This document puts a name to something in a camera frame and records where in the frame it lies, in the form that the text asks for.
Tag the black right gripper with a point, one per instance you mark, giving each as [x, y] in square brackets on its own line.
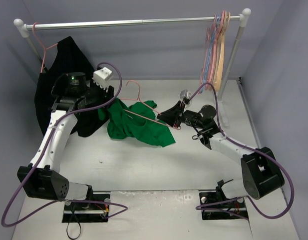
[180, 116]

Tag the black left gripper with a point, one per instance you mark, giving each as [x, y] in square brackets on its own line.
[107, 93]

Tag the green t shirt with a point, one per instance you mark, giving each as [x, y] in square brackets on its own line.
[123, 124]

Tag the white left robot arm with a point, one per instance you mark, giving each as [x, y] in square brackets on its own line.
[41, 178]

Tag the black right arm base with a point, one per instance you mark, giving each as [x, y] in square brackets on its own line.
[215, 206]

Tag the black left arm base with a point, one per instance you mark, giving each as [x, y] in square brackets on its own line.
[87, 212]

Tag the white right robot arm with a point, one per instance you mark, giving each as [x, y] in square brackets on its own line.
[260, 176]

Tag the black t shirt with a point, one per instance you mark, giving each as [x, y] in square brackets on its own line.
[55, 83]

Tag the beige plastic hanger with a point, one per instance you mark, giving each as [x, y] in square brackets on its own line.
[221, 50]

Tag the metal clothes rack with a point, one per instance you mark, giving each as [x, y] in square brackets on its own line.
[24, 30]

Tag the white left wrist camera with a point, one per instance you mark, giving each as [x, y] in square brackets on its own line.
[102, 77]

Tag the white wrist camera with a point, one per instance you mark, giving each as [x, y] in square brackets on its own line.
[185, 97]
[102, 77]

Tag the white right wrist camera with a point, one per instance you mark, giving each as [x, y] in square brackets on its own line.
[185, 97]

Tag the blue wire hanger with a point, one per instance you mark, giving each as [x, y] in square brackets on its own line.
[211, 35]

